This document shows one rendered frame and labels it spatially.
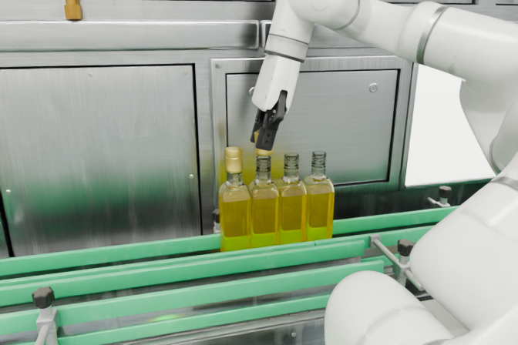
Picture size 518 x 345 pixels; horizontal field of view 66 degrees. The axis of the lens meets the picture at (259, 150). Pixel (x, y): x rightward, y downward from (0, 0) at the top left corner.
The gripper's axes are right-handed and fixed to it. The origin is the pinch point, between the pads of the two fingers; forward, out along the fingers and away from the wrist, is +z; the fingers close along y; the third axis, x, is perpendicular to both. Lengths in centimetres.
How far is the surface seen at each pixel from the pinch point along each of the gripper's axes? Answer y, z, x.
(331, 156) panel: -12.5, 4.0, 22.1
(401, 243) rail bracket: 15.5, 11.1, 25.4
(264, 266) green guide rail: 6.2, 23.7, 5.0
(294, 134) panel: -12.6, 0.7, 11.3
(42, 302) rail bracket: 15.5, 27.4, -31.0
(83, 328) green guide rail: 12.7, 33.9, -25.0
